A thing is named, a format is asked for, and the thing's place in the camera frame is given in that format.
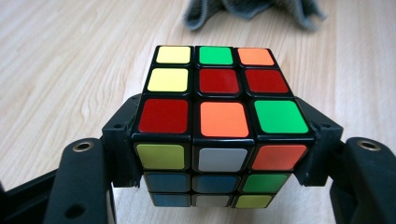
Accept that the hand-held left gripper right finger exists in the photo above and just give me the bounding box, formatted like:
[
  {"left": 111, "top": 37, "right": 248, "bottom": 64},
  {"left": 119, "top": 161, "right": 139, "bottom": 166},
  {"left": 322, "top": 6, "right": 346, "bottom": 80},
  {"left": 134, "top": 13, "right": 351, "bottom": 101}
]
[{"left": 293, "top": 95, "right": 346, "bottom": 188}]

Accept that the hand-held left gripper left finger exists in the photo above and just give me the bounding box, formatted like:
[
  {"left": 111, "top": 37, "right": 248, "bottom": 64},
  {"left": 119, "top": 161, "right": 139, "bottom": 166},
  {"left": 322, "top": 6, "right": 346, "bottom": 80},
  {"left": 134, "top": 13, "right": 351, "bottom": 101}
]
[{"left": 101, "top": 92, "right": 143, "bottom": 189}]

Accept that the multicoloured puzzle cube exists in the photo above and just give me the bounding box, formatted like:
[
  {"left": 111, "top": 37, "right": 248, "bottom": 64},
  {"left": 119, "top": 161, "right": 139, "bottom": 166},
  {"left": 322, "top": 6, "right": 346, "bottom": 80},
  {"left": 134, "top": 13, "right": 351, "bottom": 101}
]
[{"left": 130, "top": 45, "right": 316, "bottom": 209}]

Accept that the grey cloth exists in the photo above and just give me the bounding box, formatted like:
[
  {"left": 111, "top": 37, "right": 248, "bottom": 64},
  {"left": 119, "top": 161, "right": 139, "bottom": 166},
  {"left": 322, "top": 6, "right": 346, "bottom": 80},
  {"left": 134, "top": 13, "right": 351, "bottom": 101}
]
[{"left": 182, "top": 0, "right": 327, "bottom": 32}]

